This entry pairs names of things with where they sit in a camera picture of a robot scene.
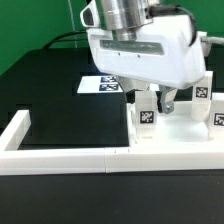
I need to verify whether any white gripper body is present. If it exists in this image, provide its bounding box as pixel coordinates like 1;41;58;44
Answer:
80;1;205;89

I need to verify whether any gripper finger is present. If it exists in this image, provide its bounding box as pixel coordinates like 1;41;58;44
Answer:
117;76;150;97
158;85;177;114

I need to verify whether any white square tabletop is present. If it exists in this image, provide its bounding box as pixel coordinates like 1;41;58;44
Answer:
127;101;224;146

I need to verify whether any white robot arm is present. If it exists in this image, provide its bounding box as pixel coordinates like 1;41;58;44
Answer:
80;0;205;114

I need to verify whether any white marker plate with tags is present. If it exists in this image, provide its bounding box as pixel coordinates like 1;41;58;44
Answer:
77;76;122;94

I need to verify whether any white U-shaped obstacle fence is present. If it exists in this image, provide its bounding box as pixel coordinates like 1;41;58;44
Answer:
0;111;224;176

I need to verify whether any grey camera cable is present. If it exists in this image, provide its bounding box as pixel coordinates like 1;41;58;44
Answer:
199;34;224;46

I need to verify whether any black cable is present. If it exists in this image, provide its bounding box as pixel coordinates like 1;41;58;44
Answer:
44;30;88;50

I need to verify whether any white cable left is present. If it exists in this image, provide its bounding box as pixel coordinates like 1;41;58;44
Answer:
67;0;78;49

